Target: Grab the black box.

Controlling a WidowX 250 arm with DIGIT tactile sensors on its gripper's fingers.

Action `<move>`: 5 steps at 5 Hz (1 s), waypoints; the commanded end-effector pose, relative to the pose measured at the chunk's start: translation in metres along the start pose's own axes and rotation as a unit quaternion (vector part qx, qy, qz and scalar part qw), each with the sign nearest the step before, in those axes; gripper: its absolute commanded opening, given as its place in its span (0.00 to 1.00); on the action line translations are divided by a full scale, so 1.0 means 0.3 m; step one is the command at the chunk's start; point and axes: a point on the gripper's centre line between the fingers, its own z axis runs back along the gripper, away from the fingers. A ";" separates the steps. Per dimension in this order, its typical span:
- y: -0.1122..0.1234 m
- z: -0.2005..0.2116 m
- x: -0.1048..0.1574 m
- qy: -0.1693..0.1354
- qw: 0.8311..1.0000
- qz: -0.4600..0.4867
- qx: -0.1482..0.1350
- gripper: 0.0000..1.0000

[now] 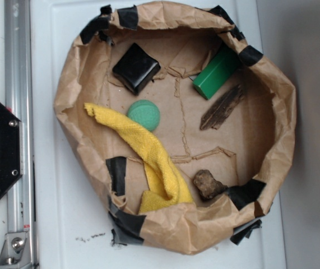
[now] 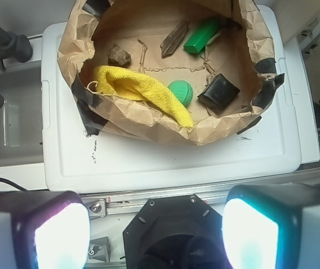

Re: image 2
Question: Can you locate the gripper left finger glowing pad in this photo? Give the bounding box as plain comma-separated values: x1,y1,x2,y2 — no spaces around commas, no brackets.
0,191,90,268

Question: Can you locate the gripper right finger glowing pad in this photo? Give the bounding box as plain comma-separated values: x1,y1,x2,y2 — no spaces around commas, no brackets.
222,183,320,268

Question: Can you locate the black box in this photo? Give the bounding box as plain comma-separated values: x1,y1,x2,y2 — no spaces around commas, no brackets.
197,73,240,112

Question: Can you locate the white plastic lid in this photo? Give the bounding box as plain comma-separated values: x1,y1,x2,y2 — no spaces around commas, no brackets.
41,4,302,194

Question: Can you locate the grey plastic tub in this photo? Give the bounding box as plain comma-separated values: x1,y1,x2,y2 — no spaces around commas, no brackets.
0,61,43,166

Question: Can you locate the green ball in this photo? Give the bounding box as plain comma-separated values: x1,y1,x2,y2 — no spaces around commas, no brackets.
168,80,193,107

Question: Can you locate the yellow cloth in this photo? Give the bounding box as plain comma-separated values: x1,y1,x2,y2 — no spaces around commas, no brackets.
93,65,194,129

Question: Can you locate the brown paper bag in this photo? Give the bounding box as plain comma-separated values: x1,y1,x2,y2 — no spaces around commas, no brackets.
58,1,284,146

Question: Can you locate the brown rock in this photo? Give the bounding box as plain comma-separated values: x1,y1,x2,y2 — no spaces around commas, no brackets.
107,43,132,67

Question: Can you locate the green block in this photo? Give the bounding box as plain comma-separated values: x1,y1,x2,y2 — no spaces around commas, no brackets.
183,17,222,54

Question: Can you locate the dark wood piece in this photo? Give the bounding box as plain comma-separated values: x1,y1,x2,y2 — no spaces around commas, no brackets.
160,19,190,58

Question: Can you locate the metal corner bracket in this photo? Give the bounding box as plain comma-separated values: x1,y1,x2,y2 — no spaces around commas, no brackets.
88,236,111,263

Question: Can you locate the aluminium rail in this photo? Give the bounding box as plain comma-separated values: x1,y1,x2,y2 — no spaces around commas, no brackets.
81,167,320,219

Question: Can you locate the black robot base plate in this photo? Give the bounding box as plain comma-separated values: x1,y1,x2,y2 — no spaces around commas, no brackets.
123,200,231,268

